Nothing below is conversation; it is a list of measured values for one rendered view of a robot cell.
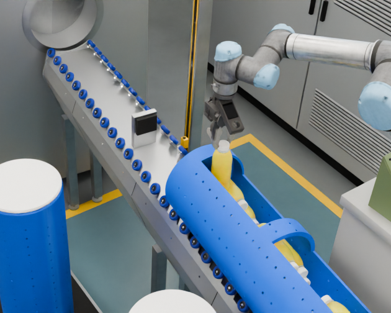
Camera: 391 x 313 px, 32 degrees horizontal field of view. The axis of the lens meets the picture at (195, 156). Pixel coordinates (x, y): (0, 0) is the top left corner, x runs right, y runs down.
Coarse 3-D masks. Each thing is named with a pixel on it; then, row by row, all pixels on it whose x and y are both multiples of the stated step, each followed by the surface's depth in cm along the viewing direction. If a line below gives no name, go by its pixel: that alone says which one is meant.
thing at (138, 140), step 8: (144, 112) 268; (152, 112) 268; (136, 120) 266; (144, 120) 266; (152, 120) 269; (136, 128) 268; (144, 128) 269; (152, 128) 271; (136, 136) 271; (144, 136) 274; (152, 136) 276; (136, 144) 274; (144, 144) 276
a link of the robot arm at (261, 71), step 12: (264, 48) 198; (240, 60) 197; (252, 60) 196; (264, 60) 196; (276, 60) 198; (240, 72) 197; (252, 72) 195; (264, 72) 194; (276, 72) 195; (252, 84) 198; (264, 84) 195
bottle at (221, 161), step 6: (216, 150) 220; (228, 150) 219; (216, 156) 220; (222, 156) 219; (228, 156) 219; (216, 162) 220; (222, 162) 219; (228, 162) 220; (216, 168) 222; (222, 168) 221; (228, 168) 222; (216, 174) 223; (222, 174) 222; (228, 174) 224; (222, 180) 224; (228, 180) 226; (228, 186) 228
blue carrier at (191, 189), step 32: (192, 160) 226; (192, 192) 220; (224, 192) 214; (256, 192) 235; (192, 224) 220; (224, 224) 208; (288, 224) 204; (224, 256) 207; (256, 256) 198; (256, 288) 196; (288, 288) 189; (320, 288) 213
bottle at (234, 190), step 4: (232, 184) 233; (232, 188) 231; (236, 188) 231; (228, 192) 231; (232, 192) 230; (236, 192) 230; (240, 192) 231; (232, 196) 230; (236, 196) 229; (240, 196) 230; (236, 200) 229; (240, 200) 229
